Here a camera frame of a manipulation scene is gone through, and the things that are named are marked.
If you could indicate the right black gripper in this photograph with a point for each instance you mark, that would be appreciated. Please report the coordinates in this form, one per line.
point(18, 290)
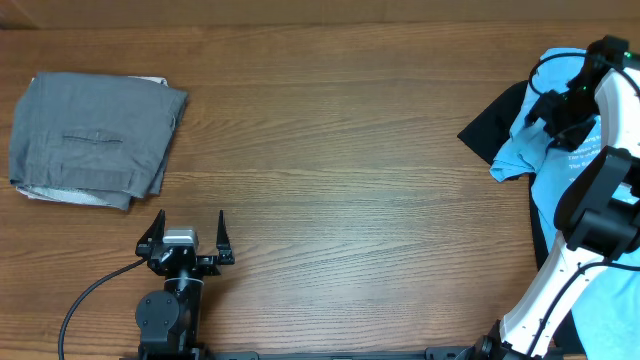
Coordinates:
point(541, 109)

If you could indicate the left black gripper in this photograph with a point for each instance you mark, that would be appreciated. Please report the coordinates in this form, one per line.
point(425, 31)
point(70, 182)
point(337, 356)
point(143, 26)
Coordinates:
point(211, 265)

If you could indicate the light blue printed t-shirt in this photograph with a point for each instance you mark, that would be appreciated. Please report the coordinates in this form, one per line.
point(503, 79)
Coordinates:
point(545, 165)

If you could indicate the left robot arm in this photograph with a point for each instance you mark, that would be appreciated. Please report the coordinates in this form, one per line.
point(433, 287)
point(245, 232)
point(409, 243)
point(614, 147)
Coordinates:
point(169, 318)

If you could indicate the black polo shirt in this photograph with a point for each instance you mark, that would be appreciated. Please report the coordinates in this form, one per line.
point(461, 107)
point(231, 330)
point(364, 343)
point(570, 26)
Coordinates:
point(485, 135)

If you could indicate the folded grey trousers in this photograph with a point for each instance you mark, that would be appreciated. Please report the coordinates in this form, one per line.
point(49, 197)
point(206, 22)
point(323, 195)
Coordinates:
point(89, 139)

